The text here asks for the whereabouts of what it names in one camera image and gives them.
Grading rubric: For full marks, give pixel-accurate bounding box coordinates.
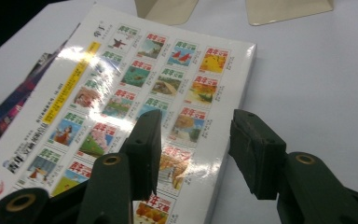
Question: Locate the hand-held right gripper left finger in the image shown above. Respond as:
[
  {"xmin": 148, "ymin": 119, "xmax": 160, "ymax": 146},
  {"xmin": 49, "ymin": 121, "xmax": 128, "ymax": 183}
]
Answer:
[{"xmin": 76, "ymin": 108, "xmax": 163, "ymax": 224}]

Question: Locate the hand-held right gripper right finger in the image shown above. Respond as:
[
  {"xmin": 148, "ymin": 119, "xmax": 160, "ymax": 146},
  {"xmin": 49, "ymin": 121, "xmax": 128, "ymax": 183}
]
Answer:
[{"xmin": 228, "ymin": 108, "xmax": 358, "ymax": 224}]

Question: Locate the purple magazine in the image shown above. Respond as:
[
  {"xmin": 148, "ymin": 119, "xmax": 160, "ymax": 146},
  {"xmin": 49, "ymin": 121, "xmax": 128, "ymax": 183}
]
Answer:
[{"xmin": 0, "ymin": 22, "xmax": 82, "ymax": 162}]

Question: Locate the beige extendable bookend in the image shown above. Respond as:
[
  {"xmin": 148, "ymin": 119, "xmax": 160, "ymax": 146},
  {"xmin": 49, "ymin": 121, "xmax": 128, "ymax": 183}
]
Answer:
[{"xmin": 134, "ymin": 0, "xmax": 335, "ymax": 26}]

